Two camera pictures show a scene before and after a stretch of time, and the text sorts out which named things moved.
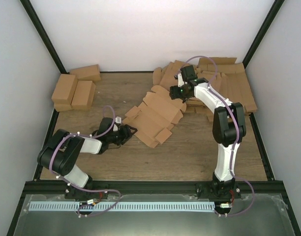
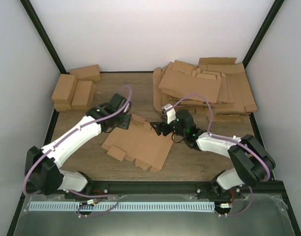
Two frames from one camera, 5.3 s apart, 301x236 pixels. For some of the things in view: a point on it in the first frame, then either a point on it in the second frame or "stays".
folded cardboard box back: (91, 73) stays
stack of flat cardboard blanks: (228, 78) stays
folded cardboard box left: (63, 94) stays
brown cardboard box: (152, 122) -> (139, 142)
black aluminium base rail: (151, 188) stays
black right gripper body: (180, 94) -> (179, 132)
